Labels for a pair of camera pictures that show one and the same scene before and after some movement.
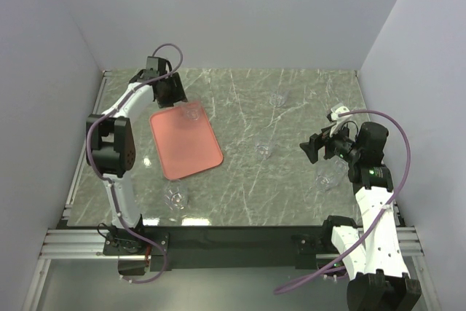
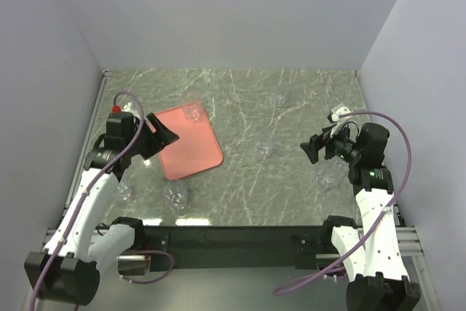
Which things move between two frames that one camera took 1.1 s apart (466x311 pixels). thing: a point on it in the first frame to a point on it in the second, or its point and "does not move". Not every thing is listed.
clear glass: [175, 196] does not move
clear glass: [193, 105] does not move
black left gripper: [178, 92] to [159, 139]
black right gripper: [317, 141] does not move
